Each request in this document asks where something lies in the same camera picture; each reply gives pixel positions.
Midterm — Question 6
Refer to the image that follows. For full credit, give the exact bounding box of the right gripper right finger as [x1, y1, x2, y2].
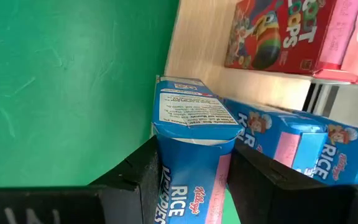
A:
[228, 147, 358, 224]

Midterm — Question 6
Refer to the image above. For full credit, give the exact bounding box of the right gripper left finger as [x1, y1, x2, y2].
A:
[0, 135, 161, 224]

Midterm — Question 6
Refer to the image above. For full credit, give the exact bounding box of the blue Rice Krispies cereal box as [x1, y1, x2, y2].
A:
[290, 108, 358, 186]
[222, 98, 328, 175]
[151, 75, 245, 224]

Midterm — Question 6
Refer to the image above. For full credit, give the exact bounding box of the green table mat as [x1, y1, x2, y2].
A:
[0, 0, 241, 224]

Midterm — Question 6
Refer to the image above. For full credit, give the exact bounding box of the light wooden board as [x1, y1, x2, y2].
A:
[163, 0, 335, 118]

